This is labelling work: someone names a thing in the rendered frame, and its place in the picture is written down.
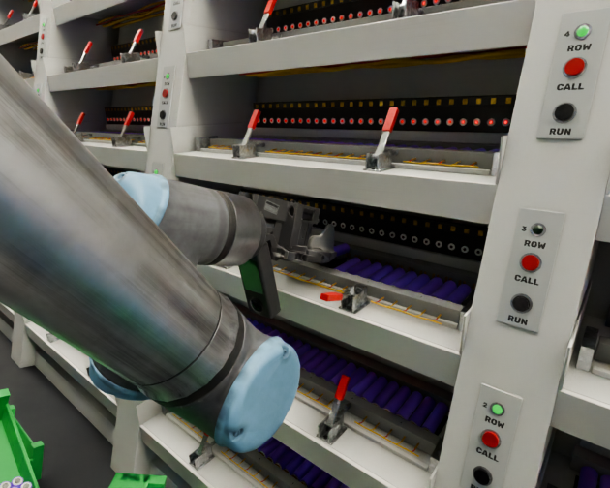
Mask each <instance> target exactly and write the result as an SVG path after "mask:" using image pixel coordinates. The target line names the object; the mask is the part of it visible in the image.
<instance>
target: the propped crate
mask: <svg viewBox="0 0 610 488"><path fill-rule="evenodd" d="M9 398H10V392H9V389H8V388H6V389H2V390H0V484H1V483H2V482H4V481H10V482H11V483H12V480H13V479H14V478H15V477H18V476H21V477H22V478H23V483H24V482H31V483H32V488H40V487H39V485H38V482H37V479H36V476H35V475H34V472H33V469H32V466H31V464H30V461H29V458H28V455H27V453H26V450H25V447H24V444H23V442H22V439H21V436H20V433H19V431H18V429H17V426H16V423H15V419H14V416H13V413H12V410H11V408H10V405H9V404H8V402H9Z"/></svg>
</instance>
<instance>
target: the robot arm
mask: <svg viewBox="0 0 610 488"><path fill-rule="evenodd" d="M319 214H320V209H318V208H315V207H311V206H307V205H303V204H300V203H299V202H297V203H295V200H292V201H291V202H289V201H287V200H281V199H280V198H274V197H272V196H269V197H266V196H262V195H257V194H250V193H245V192H239V195H236V194H232V193H228V192H223V191H218V190H213V189H208V188H204V187H201V186H196V185H192V184H188V183H184V182H179V181H175V180H171V179H166V178H164V177H163V176H162V175H159V174H144V173H138V172H132V171H126V172H121V173H119V174H117V175H115V176H113V177H112V175H111V174H110V173H109V172H108V171H107V170H106V169H105V168H104V167H103V166H102V164H101V163H100V162H99V161H98V160H97V159H96V158H95V157H94V156H93V155H92V153H91V152H90V151H89V150H88V149H87V148H86V147H85V146H84V145H83V144H82V143H81V141H80V140H79V139H78V138H77V137H76V136H75V135H74V134H73V133H72V132H71V130H70V129H69V128H68V127H67V126H66V125H65V124H64V123H63V122H62V121H61V120H60V118H59V117H58V116H57V115H56V114H55V113H54V112H53V111H52V110H51V109H50V107H49V106H48V105H47V104H46V103H45V102H44V101H43V100H42V99H41V98H40V96H39V95H38V94H37V93H36V92H35V91H34V90H33V89H32V88H31V87H30V86H29V84H28V83H27V82H26V81H25V80H24V79H23V78H22V77H21V76H20V75H19V74H18V72H17V71H16V70H15V69H14V68H13V67H12V66H11V65H10V64H9V62H8V61H7V60H6V59H5V58H4V57H3V56H2V55H1V54H0V302H1V303H2V304H4V305H5V306H7V307H9V308H10V309H12V310H14V311H15V312H17V313H18V314H20V315H22V316H23V317H25V318H27V319H28V320H30V321H32V322H34V323H35V324H37V325H38V326H39V327H41V328H42V329H44V330H46V331H47V332H49V333H51V334H52V335H54V336H55V337H57V338H59V339H60V340H62V341H64V342H65V343H67V344H68V345H70V346H72V347H73V348H75V349H77V350H78V351H80V352H82V353H84V354H85V355H87V356H89V362H90V365H89V376H90V379H91V381H92V382H93V384H94V385H95V386H96V387H97V388H98V389H100V390H101V391H102V392H104V393H105V394H110V395H114V397H115V398H119V399H124V400H133V401H143V400H151V399H152V400H153V401H155V402H156V403H158V404H160V405H161V406H163V407H165V408H166V409H168V410H170V411H171V412H174V413H175V414H177V415H179V416H180V417H182V418H183V419H185V420H187V421H188V422H190V423H192V424H193V425H195V426H196V427H198V428H199V429H200V430H201V431H203V432H204V433H206V434H207V435H208V436H210V437H211V438H213V439H214V440H215V443H216V444H217V445H218V446H221V447H225V446H226V447H227V448H229V449H231V450H232V451H234V452H238V453H246V452H250V451H253V450H255V449H257V448H259V447H261V446H262V445H263V444H265V443H266V442H267V441H268V440H269V439H270V438H271V437H272V436H273V435H274V434H275V433H276V431H277V430H278V429H279V427H280V426H281V425H282V423H283V421H284V420H285V417H286V416H287V414H288V412H289V410H290V408H291V405H292V403H293V400H294V398H295V395H296V391H297V388H298V384H299V378H300V363H299V358H298V355H297V353H296V351H295V349H294V348H293V347H292V346H291V345H289V344H287V343H285V342H284V341H283V339H282V338H280V337H278V336H274V337H271V336H268V335H266V334H264V333H262V332H260V331H259V330H257V329H256V328H255V327H254V326H253V325H252V324H251V323H250V322H249V321H248V320H247V319H246V317H245V316H244V315H243V314H242V313H241V312H240V311H239V310H238V308H237V307H236V306H235V305H234V304H233V303H232V302H231V301H230V300H229V299H228V298H227V297H226V296H224V295H222V294H221V293H219V292H217V290H216V289H215V288H214V287H213V286H212V285H211V284H210V283H209V282H208V281H207V280H206V278H205V277H204V276H203V275H202V274H201V273H200V272H199V271H198V270H197V265H223V266H238V267H239V271H240V275H241V279H242V283H243V287H244V291H245V295H246V299H247V303H248V307H249V310H250V311H251V312H253V313H256V314H258V315H261V316H264V317H267V318H269V319H272V318H274V317H275V316H276V315H277V314H278V313H280V311H281V306H280V301H279V296H278V292H277V286H276V281H275V276H274V271H273V266H272V261H271V260H275V261H277V260H279V259H280V260H285V261H290V262H299V263H304V261H310V262H319V263H325V262H330V261H331V260H333V259H335V258H336V256H337V252H336V251H334V226H333V225H332V224H327V225H326V226H325V228H324V230H323V232H322V233H321V235H313V236H312V227H313V224H316V225H317V224H318V219H319ZM302 219H304V220H302Z"/></svg>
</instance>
